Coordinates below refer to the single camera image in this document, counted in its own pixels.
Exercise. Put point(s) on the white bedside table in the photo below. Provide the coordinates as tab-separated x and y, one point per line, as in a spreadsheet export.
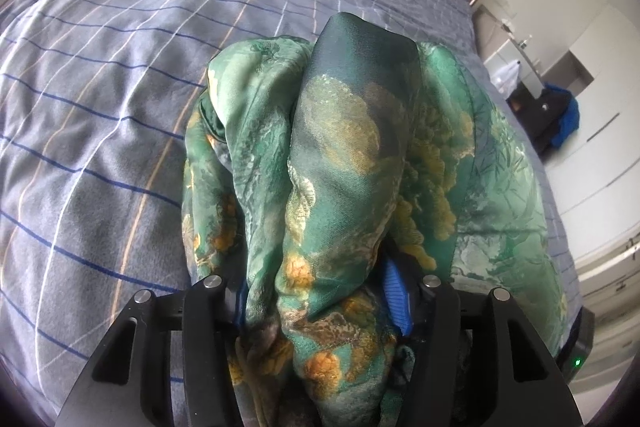
505	52

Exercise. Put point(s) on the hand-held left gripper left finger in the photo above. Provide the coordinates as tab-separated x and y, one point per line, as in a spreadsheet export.
205	307

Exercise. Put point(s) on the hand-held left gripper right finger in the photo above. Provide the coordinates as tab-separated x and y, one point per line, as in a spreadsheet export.
397	294

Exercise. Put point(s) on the blue and black bag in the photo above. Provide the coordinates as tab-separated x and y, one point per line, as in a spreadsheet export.
550	117

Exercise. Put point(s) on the white wardrobe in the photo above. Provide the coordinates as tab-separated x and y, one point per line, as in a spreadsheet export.
600	107

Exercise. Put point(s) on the grey checked duvet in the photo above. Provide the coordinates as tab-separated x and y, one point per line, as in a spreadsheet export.
100	107

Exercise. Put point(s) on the green floral satin garment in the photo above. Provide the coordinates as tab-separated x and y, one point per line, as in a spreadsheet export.
340	147

